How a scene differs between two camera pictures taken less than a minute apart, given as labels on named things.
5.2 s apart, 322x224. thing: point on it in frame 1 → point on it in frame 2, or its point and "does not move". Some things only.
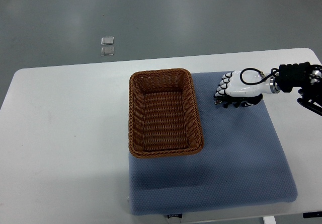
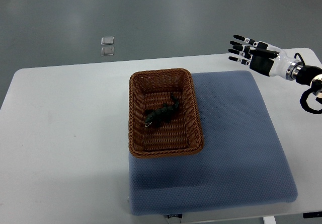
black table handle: (312, 214) does not move
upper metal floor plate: (107, 40) does not move
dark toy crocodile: (245, 101) → (165, 110)
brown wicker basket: (163, 117) does not move
